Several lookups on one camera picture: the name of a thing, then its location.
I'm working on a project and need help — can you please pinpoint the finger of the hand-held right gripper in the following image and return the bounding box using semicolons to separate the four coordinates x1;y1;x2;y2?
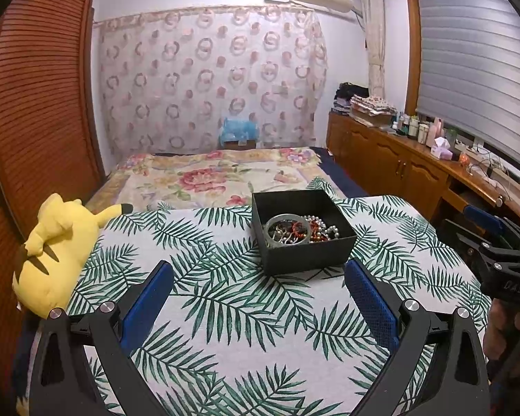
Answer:
463;205;520;255
441;218;520;268

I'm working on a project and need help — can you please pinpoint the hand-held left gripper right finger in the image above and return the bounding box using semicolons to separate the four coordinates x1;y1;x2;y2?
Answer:
344;258;490;416

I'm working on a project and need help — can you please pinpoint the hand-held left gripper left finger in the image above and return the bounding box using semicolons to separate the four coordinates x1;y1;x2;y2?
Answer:
28;260;175;416

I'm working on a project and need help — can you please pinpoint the black jewelry box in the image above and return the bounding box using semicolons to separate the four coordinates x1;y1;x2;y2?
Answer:
251;188;358;276

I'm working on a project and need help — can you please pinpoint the person's right hand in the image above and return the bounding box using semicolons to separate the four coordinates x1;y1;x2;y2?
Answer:
486;302;520;359

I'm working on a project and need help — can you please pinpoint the pink tissue box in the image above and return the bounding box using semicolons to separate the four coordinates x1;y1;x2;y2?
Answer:
430;137;453;159

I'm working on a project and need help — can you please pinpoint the leaf-print cloth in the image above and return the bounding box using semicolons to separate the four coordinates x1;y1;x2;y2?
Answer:
65;195;492;416

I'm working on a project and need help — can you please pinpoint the pink bottle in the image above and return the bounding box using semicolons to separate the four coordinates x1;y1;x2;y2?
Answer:
427;117;443;145

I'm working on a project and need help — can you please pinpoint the yellow plush toy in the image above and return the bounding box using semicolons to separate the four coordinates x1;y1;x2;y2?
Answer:
12;193;133;323

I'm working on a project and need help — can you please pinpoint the wooden cabinet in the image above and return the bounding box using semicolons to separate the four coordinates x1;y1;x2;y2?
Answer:
326;110;520;235

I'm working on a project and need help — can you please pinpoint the navy bed sheet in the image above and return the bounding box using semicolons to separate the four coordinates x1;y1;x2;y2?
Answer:
316;147;369;200

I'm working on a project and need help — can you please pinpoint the silver bangle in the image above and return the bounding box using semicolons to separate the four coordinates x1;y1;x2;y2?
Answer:
264;214;311;250

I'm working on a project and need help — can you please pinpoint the floral blanket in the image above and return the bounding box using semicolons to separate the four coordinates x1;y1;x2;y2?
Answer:
87;147;347;213

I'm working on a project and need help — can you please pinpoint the grey window blind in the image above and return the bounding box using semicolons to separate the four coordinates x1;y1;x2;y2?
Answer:
416;0;520;174

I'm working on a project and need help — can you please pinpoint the floral folded fabric stack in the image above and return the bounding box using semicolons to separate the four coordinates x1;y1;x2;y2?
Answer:
350;94;398;126

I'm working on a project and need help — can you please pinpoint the dark folded clothes stack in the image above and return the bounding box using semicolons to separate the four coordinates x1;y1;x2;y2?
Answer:
335;82;369;115

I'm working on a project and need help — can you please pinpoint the blue plastic bag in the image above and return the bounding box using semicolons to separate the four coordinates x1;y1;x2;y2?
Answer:
219;116;260;141

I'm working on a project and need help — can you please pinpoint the narrow beige curtain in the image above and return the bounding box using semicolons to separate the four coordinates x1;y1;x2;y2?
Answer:
359;0;386;98

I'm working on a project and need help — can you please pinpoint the patterned lace curtain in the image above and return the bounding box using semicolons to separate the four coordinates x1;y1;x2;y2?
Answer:
93;3;329;163

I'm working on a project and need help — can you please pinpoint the wooden louvered wardrobe door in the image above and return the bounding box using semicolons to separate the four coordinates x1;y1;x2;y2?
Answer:
0;0;107;399

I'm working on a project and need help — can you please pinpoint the pearl necklace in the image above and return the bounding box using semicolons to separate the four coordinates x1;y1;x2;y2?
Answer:
303;214;342;241

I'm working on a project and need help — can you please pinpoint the red bead bracelet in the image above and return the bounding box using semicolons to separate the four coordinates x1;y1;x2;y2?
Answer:
292;220;329;243

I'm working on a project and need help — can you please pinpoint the wooden window frame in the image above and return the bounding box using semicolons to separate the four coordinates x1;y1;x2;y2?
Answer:
405;0;520;183

